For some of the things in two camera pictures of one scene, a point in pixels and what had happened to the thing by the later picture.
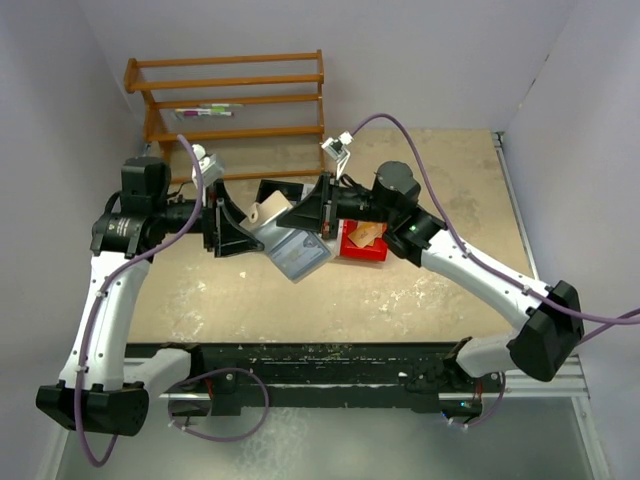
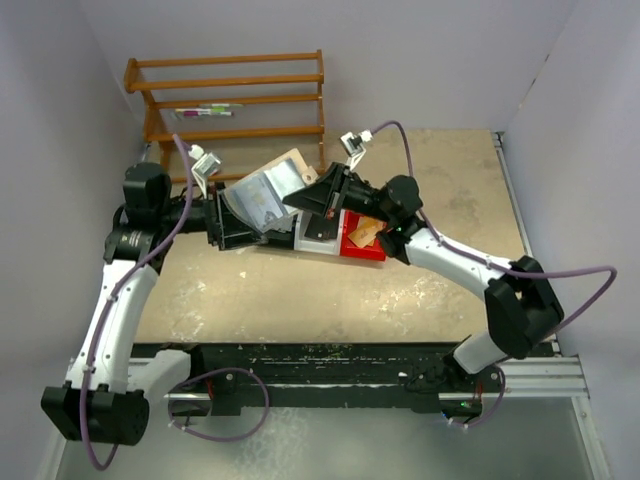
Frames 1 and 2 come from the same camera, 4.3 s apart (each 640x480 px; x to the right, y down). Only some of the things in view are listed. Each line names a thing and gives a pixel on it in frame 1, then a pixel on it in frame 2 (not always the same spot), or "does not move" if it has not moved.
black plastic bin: x=292 y=191 -> x=277 y=238
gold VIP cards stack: x=367 y=232 does not move
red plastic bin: x=347 y=248 does not move
